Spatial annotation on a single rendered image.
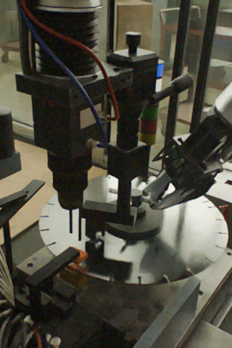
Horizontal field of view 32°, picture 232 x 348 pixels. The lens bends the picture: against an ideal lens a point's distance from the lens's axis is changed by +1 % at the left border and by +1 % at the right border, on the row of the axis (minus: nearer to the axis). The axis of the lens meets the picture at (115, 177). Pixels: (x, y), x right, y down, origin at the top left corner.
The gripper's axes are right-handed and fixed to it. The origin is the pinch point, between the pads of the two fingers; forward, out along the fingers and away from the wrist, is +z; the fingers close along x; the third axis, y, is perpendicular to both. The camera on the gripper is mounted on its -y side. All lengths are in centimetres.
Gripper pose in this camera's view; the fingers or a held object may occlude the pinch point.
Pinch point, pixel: (158, 202)
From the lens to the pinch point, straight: 71.0
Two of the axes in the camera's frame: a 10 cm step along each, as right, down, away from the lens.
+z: -5.3, 6.4, 5.6
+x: 5.9, 7.5, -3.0
